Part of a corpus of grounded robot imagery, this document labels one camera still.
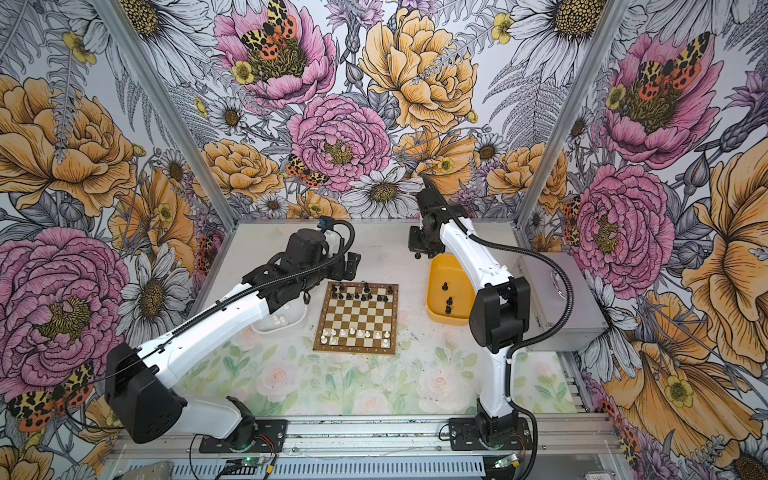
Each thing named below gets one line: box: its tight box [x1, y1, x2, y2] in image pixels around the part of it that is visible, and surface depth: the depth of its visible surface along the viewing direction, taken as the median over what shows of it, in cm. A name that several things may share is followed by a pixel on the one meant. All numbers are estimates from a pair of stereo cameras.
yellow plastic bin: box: [426, 253, 476, 326], surface depth 101 cm
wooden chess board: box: [312, 281, 399, 355], surface depth 95 cm
